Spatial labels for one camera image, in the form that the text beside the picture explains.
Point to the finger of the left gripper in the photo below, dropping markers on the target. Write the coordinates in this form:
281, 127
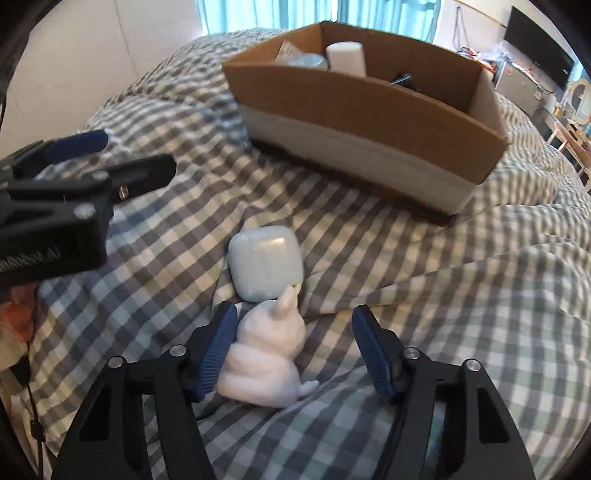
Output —
67, 148
138, 177

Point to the black wall television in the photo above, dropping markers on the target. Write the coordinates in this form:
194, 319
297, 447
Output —
530, 39

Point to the grey checked bed cover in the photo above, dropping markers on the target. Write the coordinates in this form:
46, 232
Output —
506, 282

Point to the white cylinder bottle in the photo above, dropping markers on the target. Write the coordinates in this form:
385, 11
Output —
347, 57

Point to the right teal curtain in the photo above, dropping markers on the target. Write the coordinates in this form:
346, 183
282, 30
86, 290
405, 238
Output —
416, 19

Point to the clear plastic jar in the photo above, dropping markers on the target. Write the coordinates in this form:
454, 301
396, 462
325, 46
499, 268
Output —
309, 60

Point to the left teal curtain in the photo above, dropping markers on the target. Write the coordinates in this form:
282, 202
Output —
221, 16

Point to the teal curtain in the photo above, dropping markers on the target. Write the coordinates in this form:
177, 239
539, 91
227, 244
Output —
416, 19
221, 16

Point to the person's left hand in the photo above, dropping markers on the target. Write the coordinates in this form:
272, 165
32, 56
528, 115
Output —
17, 323

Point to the pale blue earbud case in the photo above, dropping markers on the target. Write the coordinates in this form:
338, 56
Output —
263, 261

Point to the silver mini fridge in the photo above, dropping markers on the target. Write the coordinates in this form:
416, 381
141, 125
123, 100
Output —
513, 82

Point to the black cup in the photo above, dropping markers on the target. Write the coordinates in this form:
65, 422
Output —
403, 80

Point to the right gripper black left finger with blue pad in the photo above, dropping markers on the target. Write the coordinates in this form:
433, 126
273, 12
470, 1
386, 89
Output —
108, 437

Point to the brown cardboard box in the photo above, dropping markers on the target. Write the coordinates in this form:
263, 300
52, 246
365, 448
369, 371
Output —
427, 147

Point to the oval vanity mirror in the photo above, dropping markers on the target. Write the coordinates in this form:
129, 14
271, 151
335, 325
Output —
579, 99

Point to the white rabbit figurine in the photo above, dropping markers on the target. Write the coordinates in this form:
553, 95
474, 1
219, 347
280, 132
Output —
260, 367

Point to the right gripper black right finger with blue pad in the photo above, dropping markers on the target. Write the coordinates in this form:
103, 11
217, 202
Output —
450, 421

